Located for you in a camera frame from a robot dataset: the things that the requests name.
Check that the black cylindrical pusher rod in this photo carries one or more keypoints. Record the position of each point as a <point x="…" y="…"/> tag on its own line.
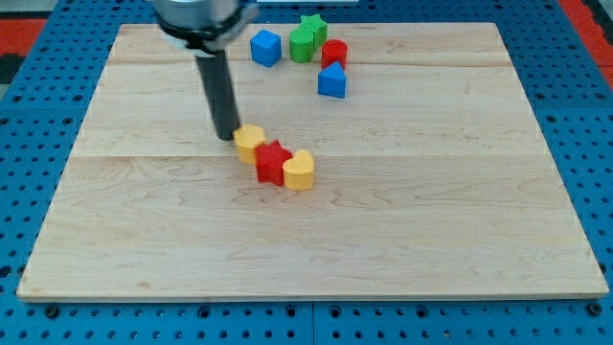
<point x="219" y="90"/>

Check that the blue triangle block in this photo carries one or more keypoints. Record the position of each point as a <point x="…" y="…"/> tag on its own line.
<point x="332" y="81"/>

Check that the blue cube block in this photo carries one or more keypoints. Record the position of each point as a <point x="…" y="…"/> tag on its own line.
<point x="266" y="48"/>

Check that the yellow hexagon block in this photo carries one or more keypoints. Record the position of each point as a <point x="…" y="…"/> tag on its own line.
<point x="246" y="139"/>

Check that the green cylinder block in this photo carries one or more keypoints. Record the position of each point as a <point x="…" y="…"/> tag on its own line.
<point x="301" y="45"/>

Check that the red star block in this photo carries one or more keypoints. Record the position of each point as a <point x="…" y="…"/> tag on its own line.
<point x="270" y="158"/>

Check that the green star block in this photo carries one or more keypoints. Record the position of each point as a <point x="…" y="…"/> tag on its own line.
<point x="318" y="26"/>

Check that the red cylinder block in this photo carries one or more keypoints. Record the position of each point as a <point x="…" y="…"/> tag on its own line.
<point x="334" y="50"/>

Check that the yellow heart block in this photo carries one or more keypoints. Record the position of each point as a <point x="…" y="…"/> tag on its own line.
<point x="299" y="170"/>

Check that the wooden board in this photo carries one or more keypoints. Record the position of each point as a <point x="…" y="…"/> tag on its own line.
<point x="432" y="182"/>

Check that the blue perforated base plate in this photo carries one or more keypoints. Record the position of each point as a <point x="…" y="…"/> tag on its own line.
<point x="46" y="102"/>

